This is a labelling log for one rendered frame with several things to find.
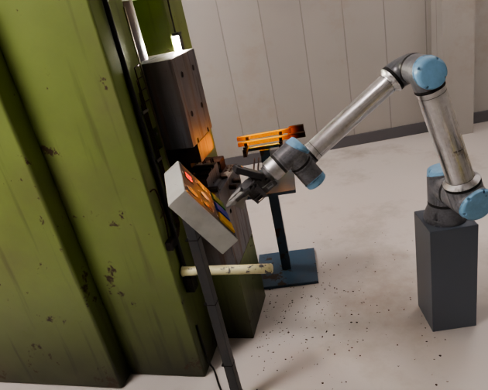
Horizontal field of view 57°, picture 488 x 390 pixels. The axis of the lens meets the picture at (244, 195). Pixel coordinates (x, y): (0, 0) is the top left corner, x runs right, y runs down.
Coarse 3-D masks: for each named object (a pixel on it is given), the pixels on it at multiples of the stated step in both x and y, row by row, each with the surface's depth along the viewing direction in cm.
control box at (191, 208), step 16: (176, 176) 169; (192, 176) 182; (176, 192) 156; (208, 192) 186; (176, 208) 154; (192, 208) 155; (208, 208) 161; (192, 224) 157; (208, 224) 158; (224, 224) 162; (208, 240) 161; (224, 240) 162
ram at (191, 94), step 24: (192, 48) 216; (144, 72) 196; (168, 72) 193; (192, 72) 212; (168, 96) 198; (192, 96) 210; (168, 120) 203; (192, 120) 207; (168, 144) 209; (192, 144) 206
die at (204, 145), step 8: (208, 136) 226; (200, 144) 214; (208, 144) 225; (168, 152) 216; (176, 152) 215; (184, 152) 214; (192, 152) 213; (200, 152) 213; (208, 152) 224; (176, 160) 217; (184, 160) 216; (192, 160) 215; (200, 160) 214
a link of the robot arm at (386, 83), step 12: (396, 60) 177; (384, 72) 179; (396, 72) 176; (372, 84) 182; (384, 84) 179; (396, 84) 178; (360, 96) 182; (372, 96) 180; (384, 96) 180; (348, 108) 183; (360, 108) 181; (372, 108) 182; (336, 120) 183; (348, 120) 182; (360, 120) 183; (324, 132) 184; (336, 132) 183; (348, 132) 185; (312, 144) 185; (324, 144) 184; (312, 156) 185
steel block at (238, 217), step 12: (216, 180) 232; (228, 180) 231; (216, 192) 218; (228, 192) 230; (240, 216) 247; (240, 228) 245; (204, 240) 230; (240, 240) 244; (216, 252) 232; (228, 252) 231; (240, 252) 242; (216, 264) 236; (228, 264) 234
